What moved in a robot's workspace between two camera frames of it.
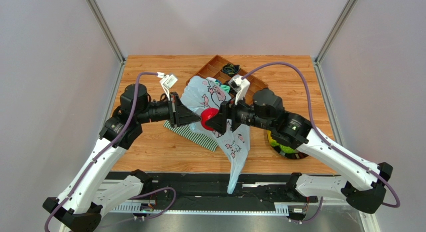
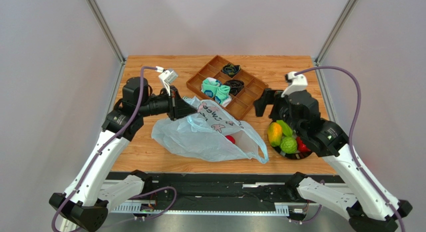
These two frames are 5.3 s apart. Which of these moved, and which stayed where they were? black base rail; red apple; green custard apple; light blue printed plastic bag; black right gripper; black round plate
Moved: light blue printed plastic bag; red apple; black right gripper
Stayed: black base rail; green custard apple; black round plate
